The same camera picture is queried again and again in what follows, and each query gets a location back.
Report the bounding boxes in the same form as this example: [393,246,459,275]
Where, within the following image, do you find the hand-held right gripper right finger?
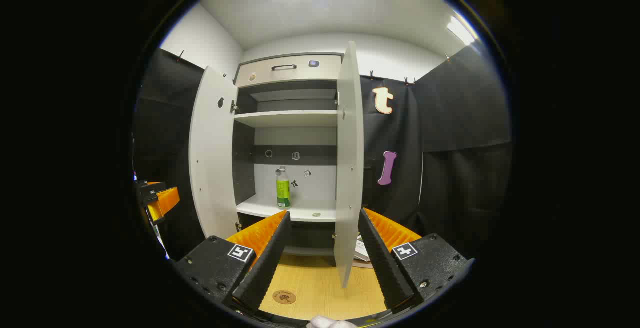
[358,207,475,314]

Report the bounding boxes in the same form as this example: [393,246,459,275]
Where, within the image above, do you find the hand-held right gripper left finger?
[172,210,292,315]

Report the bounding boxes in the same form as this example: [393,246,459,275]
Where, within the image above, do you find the light grey cabinet door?
[333,41,366,289]
[189,66,240,240]

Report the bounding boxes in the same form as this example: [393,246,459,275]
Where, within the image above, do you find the green label bottle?
[276,166,292,209]

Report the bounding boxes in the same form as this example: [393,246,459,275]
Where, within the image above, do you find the grey cabinet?
[232,52,346,258]

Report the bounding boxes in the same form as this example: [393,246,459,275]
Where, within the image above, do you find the grey cabinet drawer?
[235,54,343,88]

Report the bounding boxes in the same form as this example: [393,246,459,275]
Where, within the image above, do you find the stack of books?
[354,235,375,269]

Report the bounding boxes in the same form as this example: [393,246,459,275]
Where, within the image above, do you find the black backdrop cloth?
[132,43,512,261]

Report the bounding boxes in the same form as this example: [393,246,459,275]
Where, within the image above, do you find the ceiling light panel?
[446,16,476,46]

